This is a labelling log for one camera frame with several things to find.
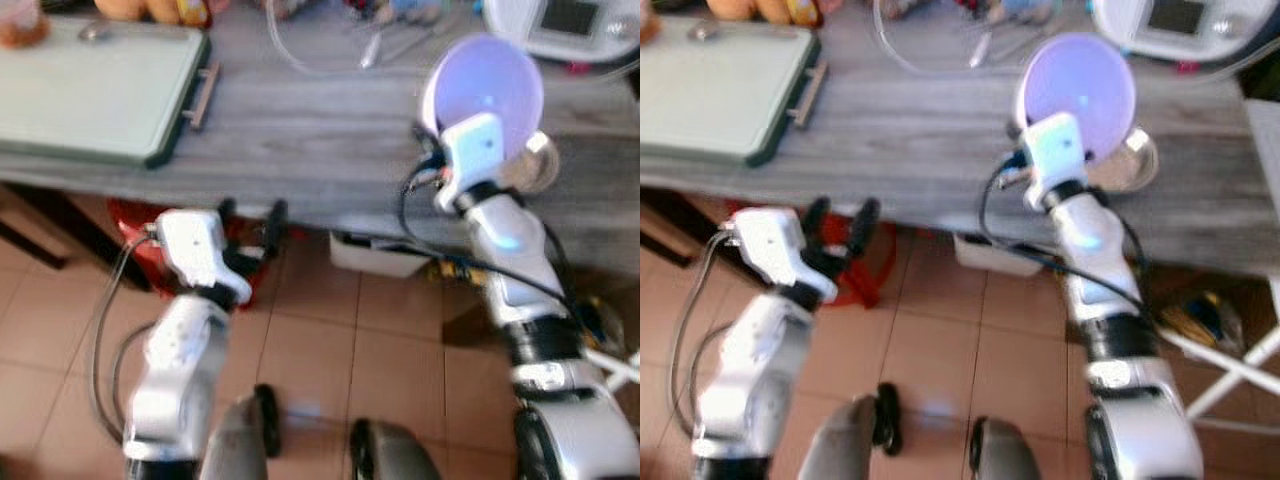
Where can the white metal rack frame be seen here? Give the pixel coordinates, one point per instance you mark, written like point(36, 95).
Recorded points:
point(618, 365)
point(1225, 375)

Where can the brown food jar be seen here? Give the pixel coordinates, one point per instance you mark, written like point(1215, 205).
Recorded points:
point(648, 22)
point(20, 25)

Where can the silver cutlery piece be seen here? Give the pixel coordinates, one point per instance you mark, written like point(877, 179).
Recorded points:
point(371, 50)
point(981, 50)

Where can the orange fruit pile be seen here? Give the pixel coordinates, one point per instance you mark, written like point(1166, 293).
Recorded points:
point(765, 8)
point(150, 8)

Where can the grey robot leg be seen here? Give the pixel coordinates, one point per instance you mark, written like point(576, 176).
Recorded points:
point(235, 440)
point(1010, 455)
point(840, 440)
point(395, 455)

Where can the white box under table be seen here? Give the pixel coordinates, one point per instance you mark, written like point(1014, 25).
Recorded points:
point(990, 255)
point(375, 255)

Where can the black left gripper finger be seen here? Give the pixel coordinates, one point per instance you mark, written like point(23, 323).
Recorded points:
point(228, 215)
point(817, 218)
point(864, 225)
point(275, 225)

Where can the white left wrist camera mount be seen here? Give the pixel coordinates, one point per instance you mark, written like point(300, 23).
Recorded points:
point(765, 245)
point(190, 245)

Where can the grey right robot leg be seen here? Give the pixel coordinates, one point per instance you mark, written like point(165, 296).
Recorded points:
point(1010, 455)
point(395, 455)

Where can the grey left robot leg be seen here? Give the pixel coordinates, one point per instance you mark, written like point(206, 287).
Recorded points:
point(235, 440)
point(840, 440)

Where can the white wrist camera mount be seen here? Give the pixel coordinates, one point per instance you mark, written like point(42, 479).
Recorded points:
point(472, 150)
point(190, 245)
point(1055, 150)
point(765, 245)

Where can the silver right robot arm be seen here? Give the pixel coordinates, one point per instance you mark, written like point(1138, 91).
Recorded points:
point(520, 290)
point(1110, 300)

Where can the yellow and blue item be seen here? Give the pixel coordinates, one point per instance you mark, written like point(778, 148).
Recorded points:
point(1205, 318)
point(450, 268)

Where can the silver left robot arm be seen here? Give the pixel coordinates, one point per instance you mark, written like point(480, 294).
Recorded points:
point(180, 370)
point(750, 370)

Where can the small steel bowl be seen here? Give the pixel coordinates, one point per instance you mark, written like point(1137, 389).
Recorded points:
point(538, 165)
point(1130, 162)

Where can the purple plastic plate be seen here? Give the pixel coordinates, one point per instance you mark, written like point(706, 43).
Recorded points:
point(490, 80)
point(1085, 80)

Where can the large clear glass bowl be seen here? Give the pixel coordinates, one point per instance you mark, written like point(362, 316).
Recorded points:
point(300, 55)
point(900, 55)

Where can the red bag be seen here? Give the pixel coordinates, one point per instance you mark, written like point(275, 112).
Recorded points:
point(130, 235)
point(880, 275)

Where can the white kitchen appliance with screen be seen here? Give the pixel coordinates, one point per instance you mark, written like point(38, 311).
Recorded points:
point(1210, 30)
point(590, 35)

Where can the pale green serving tray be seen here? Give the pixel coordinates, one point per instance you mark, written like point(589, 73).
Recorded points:
point(720, 90)
point(90, 90)

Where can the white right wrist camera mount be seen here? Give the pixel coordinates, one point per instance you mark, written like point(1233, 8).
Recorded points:
point(472, 150)
point(1055, 150)

